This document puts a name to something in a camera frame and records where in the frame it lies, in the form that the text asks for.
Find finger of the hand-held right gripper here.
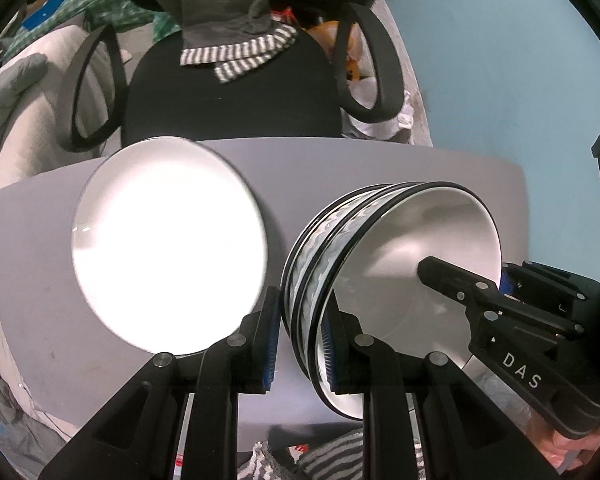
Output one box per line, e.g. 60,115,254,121
416,255,587,343
499,259,600,328

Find green checkered cloth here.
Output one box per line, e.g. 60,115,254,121
64,0,181,42

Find beige cushion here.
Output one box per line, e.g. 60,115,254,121
0,24,126,436

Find grey quilt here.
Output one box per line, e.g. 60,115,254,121
0,52,49,186

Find grey garment striped cuffs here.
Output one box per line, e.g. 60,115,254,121
171,0,301,86

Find black office chair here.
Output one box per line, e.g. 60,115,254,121
58,0,407,154

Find orange object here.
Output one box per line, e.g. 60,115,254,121
304,19,377,84

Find grey striped cloth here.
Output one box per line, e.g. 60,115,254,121
236,427,427,480

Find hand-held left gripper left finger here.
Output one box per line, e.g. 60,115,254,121
37,286,282,480

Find person's right hand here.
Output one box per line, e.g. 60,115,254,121
550,422,600,472

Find white plastic bag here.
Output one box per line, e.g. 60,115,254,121
346,74,425,139

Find large white plate black rim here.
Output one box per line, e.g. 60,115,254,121
71,136,269,356

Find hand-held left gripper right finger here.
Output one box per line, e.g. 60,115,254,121
320,304,564,480

